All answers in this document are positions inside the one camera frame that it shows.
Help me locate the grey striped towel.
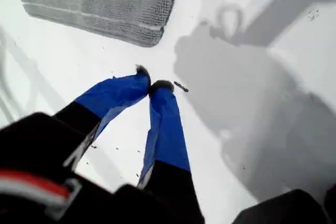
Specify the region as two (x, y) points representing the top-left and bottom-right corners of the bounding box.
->
(20, 0), (182, 48)

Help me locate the small dark debris piece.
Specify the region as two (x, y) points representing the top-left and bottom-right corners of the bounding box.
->
(173, 81), (189, 93)

